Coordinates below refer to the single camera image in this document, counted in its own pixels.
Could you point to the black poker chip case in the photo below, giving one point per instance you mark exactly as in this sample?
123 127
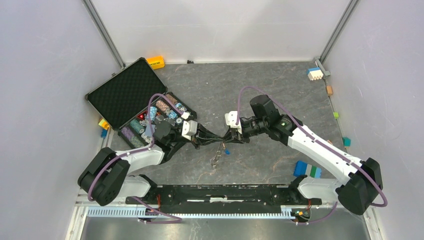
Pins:
124 99

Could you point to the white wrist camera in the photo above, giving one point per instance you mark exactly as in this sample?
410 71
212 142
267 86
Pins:
189 129
232 120

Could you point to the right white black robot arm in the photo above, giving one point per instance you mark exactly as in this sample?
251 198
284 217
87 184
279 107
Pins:
356 183

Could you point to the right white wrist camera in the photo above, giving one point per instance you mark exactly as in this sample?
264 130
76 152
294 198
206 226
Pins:
232 120

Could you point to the blue green white block stack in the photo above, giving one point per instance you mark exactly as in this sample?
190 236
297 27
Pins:
303 168

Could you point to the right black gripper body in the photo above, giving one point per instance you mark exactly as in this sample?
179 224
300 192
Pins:
242 137

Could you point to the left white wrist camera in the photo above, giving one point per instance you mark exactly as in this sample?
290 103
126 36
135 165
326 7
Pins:
189 129

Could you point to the small teal cube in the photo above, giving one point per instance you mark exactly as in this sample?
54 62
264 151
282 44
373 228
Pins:
346 141

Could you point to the blue white toy block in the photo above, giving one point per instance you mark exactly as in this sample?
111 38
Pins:
315 74

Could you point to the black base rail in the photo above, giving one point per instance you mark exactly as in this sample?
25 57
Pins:
225 199

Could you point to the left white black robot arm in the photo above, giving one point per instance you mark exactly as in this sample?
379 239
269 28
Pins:
110 174

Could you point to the yellow orange blue block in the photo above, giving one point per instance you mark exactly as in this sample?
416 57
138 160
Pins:
104 128

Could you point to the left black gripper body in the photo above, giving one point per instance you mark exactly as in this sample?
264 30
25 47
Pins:
196 140

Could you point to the orange toy block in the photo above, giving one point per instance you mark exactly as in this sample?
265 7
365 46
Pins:
156 62

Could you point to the large metal keyring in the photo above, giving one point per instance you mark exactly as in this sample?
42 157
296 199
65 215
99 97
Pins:
215 159

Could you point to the small brown wooden block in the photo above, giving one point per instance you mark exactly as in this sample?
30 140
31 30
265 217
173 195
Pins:
329 90

